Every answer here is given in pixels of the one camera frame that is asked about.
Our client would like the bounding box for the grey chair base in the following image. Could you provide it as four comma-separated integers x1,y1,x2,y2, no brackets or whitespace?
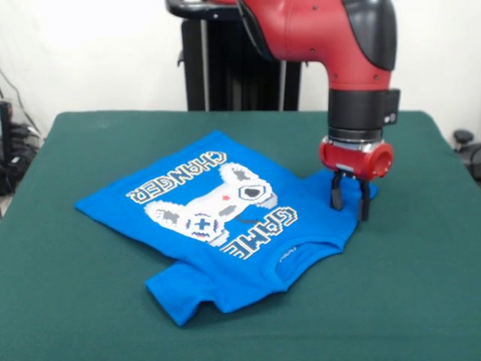
452,129,481,185

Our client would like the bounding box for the dark green table cloth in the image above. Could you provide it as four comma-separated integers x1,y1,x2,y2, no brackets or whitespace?
0,110,481,361

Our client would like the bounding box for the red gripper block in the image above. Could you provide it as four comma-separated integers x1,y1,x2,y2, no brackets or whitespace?
319,135,395,222

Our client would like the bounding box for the black upright stand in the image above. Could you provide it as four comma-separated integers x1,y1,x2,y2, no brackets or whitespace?
0,100,14,168

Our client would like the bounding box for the blue printed shirt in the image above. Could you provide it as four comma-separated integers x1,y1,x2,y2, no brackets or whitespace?
74,129,379,327

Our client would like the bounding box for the black cable bundle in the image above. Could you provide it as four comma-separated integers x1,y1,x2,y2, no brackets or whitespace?
0,123,43,196

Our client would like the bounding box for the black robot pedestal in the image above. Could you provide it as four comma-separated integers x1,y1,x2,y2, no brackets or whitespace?
166,0,305,112

